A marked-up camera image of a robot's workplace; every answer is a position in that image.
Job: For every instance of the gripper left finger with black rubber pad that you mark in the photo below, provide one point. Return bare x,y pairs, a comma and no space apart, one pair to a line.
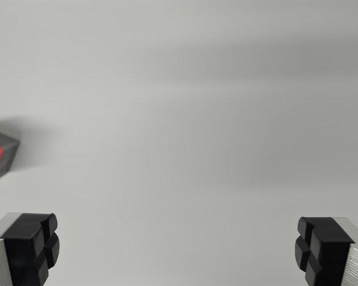
24,250

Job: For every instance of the gripper right finger with black rubber pad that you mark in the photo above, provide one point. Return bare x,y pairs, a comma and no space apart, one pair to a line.
331,253

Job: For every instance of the grey rubber toy cube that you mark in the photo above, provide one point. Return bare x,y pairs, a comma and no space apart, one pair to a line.
7,149

